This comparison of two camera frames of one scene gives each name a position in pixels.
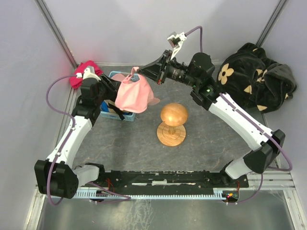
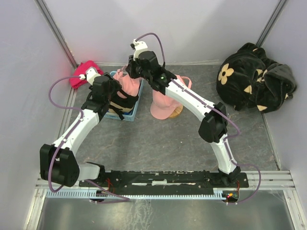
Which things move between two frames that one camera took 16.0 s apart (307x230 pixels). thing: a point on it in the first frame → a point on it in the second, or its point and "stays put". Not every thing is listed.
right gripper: [152, 71] → [130, 66]
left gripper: [112, 87] stays put
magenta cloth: [76, 82] stays put
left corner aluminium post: [56, 30] stays put
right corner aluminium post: [270, 23] stays put
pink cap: [135, 96] → [162, 106]
